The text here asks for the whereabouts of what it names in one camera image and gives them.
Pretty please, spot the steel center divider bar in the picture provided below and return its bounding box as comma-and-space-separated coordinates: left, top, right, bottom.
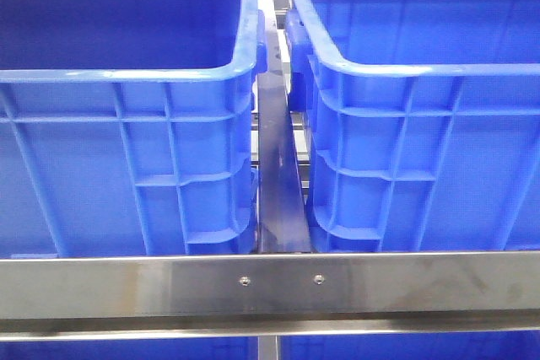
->
257, 0, 311, 254

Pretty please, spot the left blue plastic bin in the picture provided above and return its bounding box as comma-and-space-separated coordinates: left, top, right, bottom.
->
1, 0, 267, 259

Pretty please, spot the blue plastic bin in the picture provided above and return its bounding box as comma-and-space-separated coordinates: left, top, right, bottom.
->
1, 0, 267, 259
288, 0, 539, 252

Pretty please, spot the right blue plastic bin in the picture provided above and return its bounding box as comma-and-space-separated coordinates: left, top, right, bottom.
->
288, 0, 539, 252

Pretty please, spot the lower left blue bin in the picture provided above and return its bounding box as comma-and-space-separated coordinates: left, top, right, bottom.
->
1, 337, 257, 359

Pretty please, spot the lower right blue bin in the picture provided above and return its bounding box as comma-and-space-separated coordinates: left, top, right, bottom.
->
281, 330, 539, 359

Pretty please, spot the stainless steel front rail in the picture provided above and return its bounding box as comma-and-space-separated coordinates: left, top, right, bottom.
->
1, 251, 539, 341

